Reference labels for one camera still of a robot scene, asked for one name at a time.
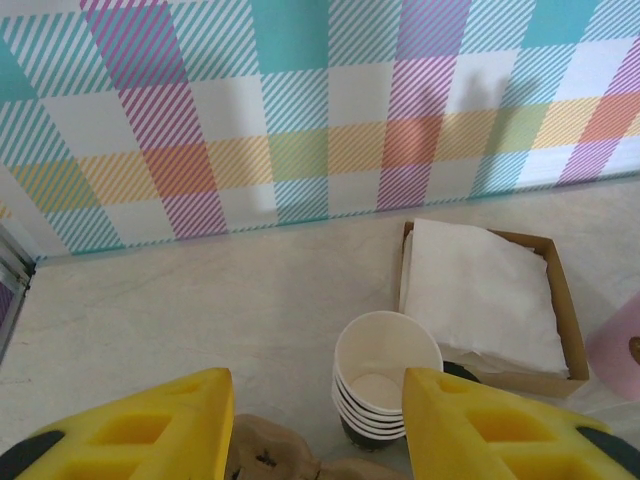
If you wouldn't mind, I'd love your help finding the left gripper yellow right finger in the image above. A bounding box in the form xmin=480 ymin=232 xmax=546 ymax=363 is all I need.
xmin=402 ymin=367 xmax=640 ymax=480

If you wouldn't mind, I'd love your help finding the aluminium side rail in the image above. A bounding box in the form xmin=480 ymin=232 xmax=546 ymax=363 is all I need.
xmin=0 ymin=269 xmax=34 ymax=364

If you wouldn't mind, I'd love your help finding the aluminium corner post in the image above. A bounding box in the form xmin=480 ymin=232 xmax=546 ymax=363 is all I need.
xmin=0 ymin=222 xmax=39 ymax=281

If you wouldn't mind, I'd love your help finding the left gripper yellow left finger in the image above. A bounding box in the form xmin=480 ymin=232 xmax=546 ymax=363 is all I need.
xmin=0 ymin=367 xmax=236 ymax=480

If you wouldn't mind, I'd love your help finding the pink straw holder cup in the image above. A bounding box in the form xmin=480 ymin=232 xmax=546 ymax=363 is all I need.
xmin=583 ymin=293 xmax=640 ymax=401

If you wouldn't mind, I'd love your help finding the brown pulp cup carrier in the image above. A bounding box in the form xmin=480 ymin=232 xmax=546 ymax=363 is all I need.
xmin=230 ymin=413 xmax=409 ymax=480

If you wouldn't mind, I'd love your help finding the brown cardboard napkin box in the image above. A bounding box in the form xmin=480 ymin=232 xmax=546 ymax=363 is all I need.
xmin=398 ymin=219 xmax=591 ymax=400

